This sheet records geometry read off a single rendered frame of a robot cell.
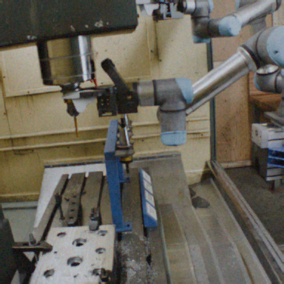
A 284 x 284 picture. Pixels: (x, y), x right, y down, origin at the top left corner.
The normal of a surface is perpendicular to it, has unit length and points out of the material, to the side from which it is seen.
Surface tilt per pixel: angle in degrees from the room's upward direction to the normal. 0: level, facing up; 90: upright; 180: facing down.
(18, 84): 90
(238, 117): 90
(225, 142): 90
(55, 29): 90
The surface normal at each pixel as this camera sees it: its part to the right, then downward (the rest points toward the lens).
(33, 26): -0.07, 0.29
